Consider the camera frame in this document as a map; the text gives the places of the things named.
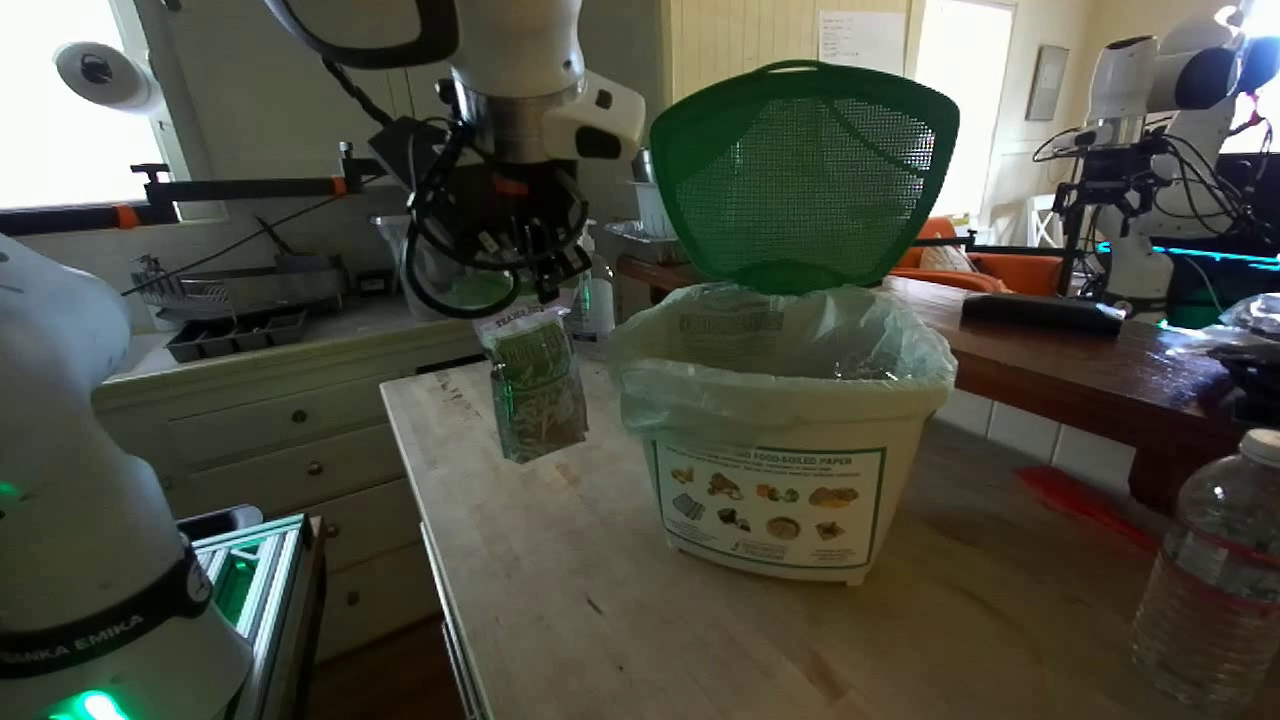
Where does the framed wall picture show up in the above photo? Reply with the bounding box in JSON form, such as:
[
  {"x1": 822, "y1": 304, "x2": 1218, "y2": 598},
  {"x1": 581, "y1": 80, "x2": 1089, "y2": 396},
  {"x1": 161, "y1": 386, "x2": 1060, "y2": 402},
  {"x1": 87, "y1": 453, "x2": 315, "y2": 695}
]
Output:
[{"x1": 1024, "y1": 40, "x2": 1074, "y2": 128}]

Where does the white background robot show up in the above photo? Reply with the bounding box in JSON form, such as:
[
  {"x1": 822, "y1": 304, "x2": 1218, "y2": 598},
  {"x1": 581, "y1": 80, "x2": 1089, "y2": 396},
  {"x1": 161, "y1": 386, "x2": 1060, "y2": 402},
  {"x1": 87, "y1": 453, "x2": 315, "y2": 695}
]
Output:
[{"x1": 1033, "y1": 26, "x2": 1280, "y2": 313}]

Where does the gray cluttered tray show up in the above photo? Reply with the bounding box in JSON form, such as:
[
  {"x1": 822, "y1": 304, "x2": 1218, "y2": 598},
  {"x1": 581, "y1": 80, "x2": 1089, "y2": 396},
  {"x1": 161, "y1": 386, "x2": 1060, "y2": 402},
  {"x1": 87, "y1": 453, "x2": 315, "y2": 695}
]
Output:
[{"x1": 132, "y1": 253, "x2": 353, "y2": 363}]

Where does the round white wall fixture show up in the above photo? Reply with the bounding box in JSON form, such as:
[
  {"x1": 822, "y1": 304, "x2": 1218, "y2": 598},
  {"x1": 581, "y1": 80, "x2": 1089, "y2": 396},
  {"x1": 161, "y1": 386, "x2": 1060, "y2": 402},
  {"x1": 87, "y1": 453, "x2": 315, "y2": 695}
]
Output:
[{"x1": 54, "y1": 37, "x2": 155, "y2": 113}]

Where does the black flat case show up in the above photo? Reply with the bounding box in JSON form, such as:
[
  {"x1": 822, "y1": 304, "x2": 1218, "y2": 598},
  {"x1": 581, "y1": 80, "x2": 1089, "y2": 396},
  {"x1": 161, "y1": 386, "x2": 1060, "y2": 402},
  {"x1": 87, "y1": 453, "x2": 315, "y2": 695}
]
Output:
[{"x1": 960, "y1": 294, "x2": 1134, "y2": 342}]

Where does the white wall paper sheet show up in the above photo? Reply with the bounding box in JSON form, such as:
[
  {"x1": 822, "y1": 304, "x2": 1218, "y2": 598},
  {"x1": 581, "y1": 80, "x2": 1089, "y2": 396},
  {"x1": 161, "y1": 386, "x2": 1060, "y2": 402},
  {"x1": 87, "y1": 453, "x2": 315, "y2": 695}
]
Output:
[{"x1": 817, "y1": 7, "x2": 914, "y2": 86}]

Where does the dark wooden table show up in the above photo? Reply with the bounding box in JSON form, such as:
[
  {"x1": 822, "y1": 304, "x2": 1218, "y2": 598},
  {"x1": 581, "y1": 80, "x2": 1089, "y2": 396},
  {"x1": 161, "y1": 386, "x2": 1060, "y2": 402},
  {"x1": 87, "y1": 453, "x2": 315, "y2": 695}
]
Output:
[{"x1": 886, "y1": 271, "x2": 1246, "y2": 518}]

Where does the clear pump sanitizer bottle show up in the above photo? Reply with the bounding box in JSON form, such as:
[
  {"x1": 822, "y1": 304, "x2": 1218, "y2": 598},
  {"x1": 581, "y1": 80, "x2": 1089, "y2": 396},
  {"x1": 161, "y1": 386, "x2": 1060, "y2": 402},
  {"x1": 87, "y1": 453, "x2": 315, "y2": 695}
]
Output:
[{"x1": 571, "y1": 256, "x2": 622, "y2": 343}]

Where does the green trash can lid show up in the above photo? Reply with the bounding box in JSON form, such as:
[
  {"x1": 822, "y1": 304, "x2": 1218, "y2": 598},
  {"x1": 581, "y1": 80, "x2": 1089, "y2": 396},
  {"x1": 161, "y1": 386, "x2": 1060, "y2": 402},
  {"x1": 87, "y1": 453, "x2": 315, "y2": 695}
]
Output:
[{"x1": 650, "y1": 57, "x2": 963, "y2": 299}]

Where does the full water bottle red label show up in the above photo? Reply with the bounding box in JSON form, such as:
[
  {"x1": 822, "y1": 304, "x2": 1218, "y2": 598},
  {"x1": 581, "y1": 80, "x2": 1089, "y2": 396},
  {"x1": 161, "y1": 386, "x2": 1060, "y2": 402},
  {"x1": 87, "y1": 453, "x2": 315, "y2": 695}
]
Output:
[{"x1": 1134, "y1": 428, "x2": 1280, "y2": 711}]

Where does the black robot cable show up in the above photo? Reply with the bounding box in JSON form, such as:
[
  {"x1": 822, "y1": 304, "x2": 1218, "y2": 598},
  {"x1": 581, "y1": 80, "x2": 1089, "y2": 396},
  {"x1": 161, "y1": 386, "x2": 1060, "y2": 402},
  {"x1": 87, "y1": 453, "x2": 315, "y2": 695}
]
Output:
[{"x1": 398, "y1": 113, "x2": 597, "y2": 325}]

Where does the red long object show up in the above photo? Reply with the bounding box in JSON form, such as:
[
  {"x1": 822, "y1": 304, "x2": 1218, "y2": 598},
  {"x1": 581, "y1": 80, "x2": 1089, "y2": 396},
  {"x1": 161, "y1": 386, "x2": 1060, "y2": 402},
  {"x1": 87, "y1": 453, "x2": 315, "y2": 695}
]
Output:
[{"x1": 1016, "y1": 463, "x2": 1164, "y2": 555}]

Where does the teal storage bin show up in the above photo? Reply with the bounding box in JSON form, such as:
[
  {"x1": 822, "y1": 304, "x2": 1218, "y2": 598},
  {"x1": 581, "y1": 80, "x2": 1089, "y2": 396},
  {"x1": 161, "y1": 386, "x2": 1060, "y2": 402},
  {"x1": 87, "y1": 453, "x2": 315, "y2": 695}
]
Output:
[{"x1": 1158, "y1": 244, "x2": 1280, "y2": 334}]

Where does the white labelled trash can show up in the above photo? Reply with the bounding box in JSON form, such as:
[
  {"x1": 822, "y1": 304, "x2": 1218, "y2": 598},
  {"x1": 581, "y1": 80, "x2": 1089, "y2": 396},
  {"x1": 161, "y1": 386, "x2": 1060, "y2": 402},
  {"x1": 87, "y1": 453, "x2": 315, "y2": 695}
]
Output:
[{"x1": 643, "y1": 406, "x2": 932, "y2": 591}]

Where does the crumpled clear plastic bag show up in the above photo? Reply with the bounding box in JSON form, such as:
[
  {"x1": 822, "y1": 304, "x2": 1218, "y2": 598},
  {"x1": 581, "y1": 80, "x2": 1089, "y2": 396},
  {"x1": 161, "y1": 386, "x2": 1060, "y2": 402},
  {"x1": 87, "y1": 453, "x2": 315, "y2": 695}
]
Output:
[{"x1": 1203, "y1": 294, "x2": 1280, "y2": 373}]

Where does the black boom with orange clamps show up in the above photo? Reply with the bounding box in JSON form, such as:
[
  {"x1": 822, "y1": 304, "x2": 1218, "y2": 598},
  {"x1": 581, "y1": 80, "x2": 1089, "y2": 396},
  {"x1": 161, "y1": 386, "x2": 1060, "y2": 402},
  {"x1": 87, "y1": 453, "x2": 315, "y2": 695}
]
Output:
[{"x1": 0, "y1": 137, "x2": 403, "y2": 236}]

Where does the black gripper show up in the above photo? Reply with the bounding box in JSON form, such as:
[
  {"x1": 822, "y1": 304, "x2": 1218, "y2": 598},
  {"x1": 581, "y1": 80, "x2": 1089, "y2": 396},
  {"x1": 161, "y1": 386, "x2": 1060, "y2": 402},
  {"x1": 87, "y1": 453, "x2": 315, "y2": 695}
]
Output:
[{"x1": 453, "y1": 158, "x2": 593, "y2": 321}]

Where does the green topped snack pouch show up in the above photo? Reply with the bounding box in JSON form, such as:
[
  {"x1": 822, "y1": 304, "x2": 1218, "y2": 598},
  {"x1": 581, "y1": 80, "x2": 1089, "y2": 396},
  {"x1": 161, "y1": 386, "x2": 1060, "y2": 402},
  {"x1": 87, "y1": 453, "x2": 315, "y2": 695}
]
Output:
[{"x1": 480, "y1": 304, "x2": 593, "y2": 469}]

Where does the silver box with green light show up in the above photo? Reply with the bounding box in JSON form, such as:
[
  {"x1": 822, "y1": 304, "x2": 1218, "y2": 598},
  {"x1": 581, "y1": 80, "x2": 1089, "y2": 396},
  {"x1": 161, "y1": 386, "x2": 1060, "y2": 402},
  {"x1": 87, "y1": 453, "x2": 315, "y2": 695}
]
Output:
[{"x1": 173, "y1": 503, "x2": 326, "y2": 720}]

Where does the orange chair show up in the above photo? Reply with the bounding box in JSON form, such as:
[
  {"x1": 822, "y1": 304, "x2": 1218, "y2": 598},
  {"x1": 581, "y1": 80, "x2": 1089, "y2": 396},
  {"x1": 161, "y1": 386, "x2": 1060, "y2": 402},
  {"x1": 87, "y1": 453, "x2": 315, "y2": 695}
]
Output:
[{"x1": 891, "y1": 218, "x2": 1074, "y2": 295}]

